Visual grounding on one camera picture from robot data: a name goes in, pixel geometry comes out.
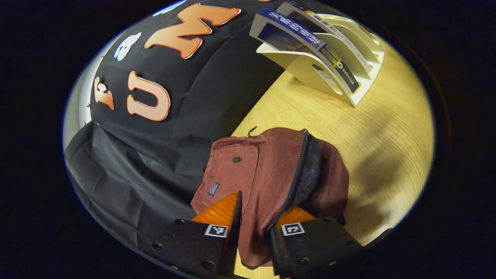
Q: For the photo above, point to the blue cover book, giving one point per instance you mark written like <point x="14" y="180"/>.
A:
<point x="290" y="33"/>

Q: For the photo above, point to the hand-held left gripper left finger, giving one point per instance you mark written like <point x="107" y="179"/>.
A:
<point x="186" y="244"/>

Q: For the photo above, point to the white bookshelf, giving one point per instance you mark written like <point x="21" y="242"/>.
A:
<point x="310" y="69"/>

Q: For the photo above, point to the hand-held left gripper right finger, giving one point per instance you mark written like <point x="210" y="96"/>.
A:
<point x="310" y="244"/>

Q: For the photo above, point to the white portrait cover book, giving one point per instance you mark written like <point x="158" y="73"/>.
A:
<point x="306" y="13"/>

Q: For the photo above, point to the black backdrop cloth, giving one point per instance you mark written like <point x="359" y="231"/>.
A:
<point x="193" y="97"/>

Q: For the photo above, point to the maroon schoolbag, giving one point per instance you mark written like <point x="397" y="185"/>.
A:
<point x="271" y="166"/>

